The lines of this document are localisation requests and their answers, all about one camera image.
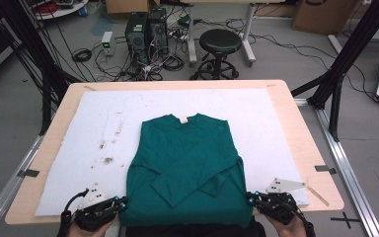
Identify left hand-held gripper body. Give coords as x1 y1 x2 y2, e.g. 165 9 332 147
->
73 182 119 232

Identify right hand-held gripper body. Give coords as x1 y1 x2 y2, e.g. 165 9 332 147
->
260 177 307 226

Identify green long-sleeve shirt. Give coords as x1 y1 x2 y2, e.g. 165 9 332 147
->
118 113 255 229

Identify person's left hand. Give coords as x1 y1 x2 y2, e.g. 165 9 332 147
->
67 219 114 237

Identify person's right hand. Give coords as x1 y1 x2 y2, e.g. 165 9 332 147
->
265 215 308 237

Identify long beige tape strip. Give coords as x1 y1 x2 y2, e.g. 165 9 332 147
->
305 184 331 207

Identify black tape piece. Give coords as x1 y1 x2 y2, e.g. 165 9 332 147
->
16 168 40 179
315 164 338 176

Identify person's dark lap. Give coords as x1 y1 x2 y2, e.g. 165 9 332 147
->
124 216 267 237

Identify black tape cross mark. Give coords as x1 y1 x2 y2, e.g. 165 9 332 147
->
330 211 361 230

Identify white foam mat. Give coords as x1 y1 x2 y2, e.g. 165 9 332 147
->
34 88 310 217

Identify white power supply box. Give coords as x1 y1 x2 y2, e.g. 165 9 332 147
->
101 31 116 56

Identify black round stool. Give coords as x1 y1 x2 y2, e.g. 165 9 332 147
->
189 28 243 81

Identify black computer tower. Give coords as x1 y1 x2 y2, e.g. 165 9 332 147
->
124 12 149 63
147 8 170 55

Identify large cardboard box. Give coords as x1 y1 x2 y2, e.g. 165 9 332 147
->
291 0 356 37

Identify round white table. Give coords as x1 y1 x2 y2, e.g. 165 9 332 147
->
23 0 90 21

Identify small cardboard box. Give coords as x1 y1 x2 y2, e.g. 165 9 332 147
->
105 0 161 15

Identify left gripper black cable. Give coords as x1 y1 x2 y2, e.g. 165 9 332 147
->
57 188 90 237

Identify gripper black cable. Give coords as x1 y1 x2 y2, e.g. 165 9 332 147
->
287 197 317 237
57 188 90 237

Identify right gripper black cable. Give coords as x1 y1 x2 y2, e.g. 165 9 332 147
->
287 197 317 237

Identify aluminium floor rail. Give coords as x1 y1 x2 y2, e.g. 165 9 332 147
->
294 98 379 237
0 134 43 237

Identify tangle of floor cables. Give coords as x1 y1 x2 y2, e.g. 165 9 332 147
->
92 42 186 82

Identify black metal frame post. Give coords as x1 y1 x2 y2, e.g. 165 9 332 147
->
290 0 379 142
0 0 83 136

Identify long black floor cable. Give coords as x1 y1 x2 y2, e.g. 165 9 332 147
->
250 33 379 103

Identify coiled black cable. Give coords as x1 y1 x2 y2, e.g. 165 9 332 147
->
71 47 93 63

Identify white desk frame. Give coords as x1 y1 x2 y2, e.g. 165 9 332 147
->
186 0 257 67

